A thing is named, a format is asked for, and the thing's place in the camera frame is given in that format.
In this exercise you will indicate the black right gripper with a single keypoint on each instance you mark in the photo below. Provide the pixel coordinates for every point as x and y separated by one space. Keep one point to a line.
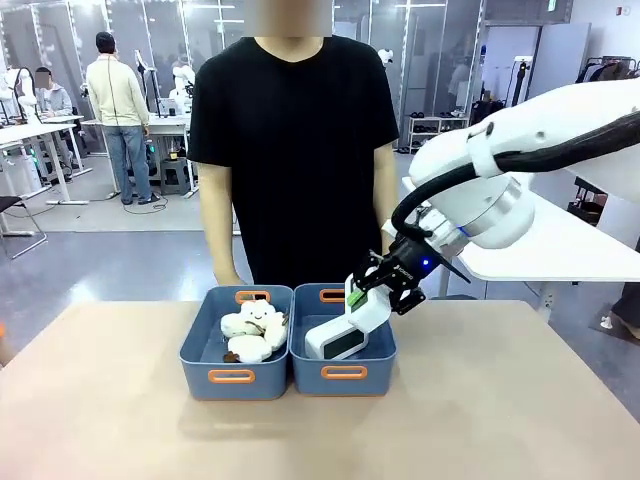
410 265

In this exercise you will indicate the white digital clock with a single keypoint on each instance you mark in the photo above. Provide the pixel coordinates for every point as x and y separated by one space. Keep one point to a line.
330 340
372 310

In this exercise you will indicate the white cloud plush toy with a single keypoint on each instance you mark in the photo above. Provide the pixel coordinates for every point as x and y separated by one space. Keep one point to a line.
233 325
249 350
257 312
277 336

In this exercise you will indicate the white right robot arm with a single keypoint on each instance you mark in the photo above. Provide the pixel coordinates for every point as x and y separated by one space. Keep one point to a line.
500 210

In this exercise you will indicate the person right forearm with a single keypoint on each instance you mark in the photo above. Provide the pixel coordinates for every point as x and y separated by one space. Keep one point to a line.
220 240

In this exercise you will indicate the person left forearm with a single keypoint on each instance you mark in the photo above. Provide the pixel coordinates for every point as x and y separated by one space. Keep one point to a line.
384 200

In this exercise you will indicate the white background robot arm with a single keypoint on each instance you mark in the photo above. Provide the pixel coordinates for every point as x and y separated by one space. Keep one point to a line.
20 92
181 82

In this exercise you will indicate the person right hand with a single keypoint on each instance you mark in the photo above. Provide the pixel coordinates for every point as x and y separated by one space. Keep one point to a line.
227 277

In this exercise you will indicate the white side table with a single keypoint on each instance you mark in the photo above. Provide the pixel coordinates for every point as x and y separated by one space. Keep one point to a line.
540 260

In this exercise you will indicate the person torso black t-shirt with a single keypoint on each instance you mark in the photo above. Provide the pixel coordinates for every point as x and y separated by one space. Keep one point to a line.
295 160

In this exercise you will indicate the white shoe rack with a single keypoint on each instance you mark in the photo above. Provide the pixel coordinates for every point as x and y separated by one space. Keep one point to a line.
435 130

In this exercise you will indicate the dark step stool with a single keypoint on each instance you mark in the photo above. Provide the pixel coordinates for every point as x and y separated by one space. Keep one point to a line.
174 176

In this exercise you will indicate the white office desk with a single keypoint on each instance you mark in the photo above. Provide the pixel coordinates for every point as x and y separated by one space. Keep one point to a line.
35 132
167 122

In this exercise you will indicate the clothes rack with garments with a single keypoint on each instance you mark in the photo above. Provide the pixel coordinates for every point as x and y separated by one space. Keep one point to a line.
607 70

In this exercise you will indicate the standing man cream sweater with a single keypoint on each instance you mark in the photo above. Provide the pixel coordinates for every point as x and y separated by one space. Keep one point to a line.
120 115

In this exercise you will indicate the black folding chair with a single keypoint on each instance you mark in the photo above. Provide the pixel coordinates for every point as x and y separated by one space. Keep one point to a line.
15 220

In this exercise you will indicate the seated person grey hoodie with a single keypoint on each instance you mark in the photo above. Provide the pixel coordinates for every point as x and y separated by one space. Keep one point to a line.
52 97

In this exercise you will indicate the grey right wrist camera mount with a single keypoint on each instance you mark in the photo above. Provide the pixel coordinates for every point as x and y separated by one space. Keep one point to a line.
437 227

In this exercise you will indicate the white camera stand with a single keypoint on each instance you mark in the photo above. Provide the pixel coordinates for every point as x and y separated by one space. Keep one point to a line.
522 80

